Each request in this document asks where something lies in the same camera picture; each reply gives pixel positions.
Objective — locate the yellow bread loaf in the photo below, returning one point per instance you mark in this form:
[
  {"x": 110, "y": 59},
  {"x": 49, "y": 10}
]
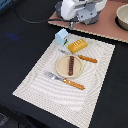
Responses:
[{"x": 77, "y": 46}]

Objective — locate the small grey saucepan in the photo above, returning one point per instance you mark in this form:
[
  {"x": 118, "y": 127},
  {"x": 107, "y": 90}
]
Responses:
[{"x": 58, "y": 9}]

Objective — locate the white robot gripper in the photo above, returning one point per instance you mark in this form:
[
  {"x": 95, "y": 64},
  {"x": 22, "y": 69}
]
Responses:
[{"x": 83, "y": 10}]

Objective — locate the beige woven placemat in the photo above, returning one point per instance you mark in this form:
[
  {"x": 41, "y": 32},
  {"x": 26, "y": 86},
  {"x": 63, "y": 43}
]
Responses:
[{"x": 66, "y": 102}]

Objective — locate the cream bowl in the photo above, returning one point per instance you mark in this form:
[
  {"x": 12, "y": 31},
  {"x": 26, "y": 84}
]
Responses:
[{"x": 122, "y": 15}]

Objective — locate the wooden handled knife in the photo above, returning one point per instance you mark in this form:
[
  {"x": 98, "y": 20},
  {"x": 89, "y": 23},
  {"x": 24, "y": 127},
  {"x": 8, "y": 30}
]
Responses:
[{"x": 80, "y": 56}]

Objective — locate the wooden handled fork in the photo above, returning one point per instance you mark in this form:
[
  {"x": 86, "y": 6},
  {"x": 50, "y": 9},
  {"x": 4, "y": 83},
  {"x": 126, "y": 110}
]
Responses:
[{"x": 66, "y": 81}]

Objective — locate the light blue milk carton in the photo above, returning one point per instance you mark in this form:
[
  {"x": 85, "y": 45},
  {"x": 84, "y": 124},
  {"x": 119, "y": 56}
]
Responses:
[{"x": 61, "y": 37}]

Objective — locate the tan round plate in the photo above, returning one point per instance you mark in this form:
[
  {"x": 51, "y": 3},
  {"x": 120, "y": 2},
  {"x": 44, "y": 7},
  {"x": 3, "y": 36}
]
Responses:
[{"x": 62, "y": 66}]

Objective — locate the red toy sausage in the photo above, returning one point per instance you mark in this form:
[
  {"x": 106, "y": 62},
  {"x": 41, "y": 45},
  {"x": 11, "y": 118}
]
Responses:
[{"x": 71, "y": 64}]

